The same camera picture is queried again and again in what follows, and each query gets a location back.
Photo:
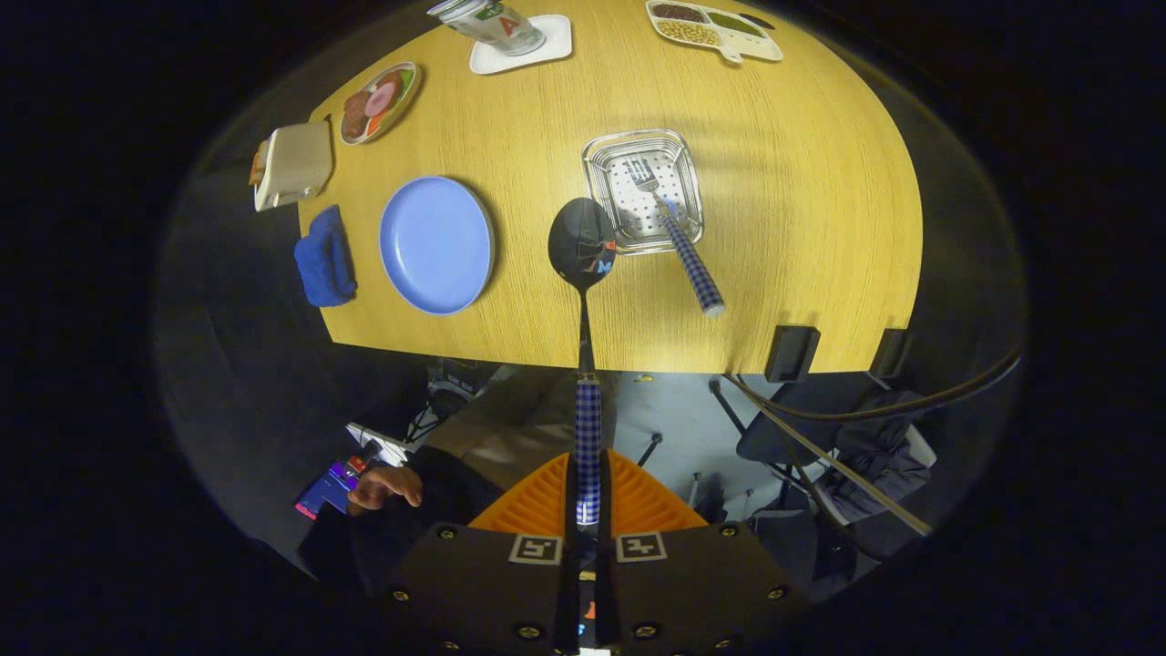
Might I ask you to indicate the white toaster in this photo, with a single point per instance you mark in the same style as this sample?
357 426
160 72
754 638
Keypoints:
296 164

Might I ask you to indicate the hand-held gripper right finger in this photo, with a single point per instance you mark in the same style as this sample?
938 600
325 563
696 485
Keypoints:
605 510

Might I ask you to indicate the black chair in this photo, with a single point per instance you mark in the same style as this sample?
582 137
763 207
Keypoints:
783 428

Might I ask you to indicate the blue folded cloth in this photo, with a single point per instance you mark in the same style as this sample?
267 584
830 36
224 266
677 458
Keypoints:
323 260

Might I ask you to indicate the clear glass jar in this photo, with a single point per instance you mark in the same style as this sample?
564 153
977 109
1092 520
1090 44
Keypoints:
496 25

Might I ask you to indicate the person's beige trouser leg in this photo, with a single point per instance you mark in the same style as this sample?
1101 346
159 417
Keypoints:
519 419

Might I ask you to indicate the grey jacket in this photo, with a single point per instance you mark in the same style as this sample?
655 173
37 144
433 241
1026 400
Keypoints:
879 465

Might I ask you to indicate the black table clamp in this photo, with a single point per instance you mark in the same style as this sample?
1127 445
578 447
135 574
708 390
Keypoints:
791 353
891 353

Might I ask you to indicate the white flat object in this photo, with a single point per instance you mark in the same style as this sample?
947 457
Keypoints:
378 442

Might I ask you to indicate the white divided bean dish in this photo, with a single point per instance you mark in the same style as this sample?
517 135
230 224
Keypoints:
751 46

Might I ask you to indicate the white square tray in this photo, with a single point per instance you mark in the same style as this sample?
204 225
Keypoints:
496 62

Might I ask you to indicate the brown bread slice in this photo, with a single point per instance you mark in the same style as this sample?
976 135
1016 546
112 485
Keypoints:
258 169

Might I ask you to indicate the blue round plate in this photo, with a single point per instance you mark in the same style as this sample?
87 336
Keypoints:
437 246

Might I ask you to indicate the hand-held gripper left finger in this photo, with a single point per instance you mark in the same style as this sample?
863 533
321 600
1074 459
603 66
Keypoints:
570 510

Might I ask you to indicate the plate of toy food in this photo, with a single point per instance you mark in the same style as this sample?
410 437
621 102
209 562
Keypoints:
378 102

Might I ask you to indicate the thin beige rod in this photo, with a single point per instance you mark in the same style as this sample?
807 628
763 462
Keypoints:
847 474

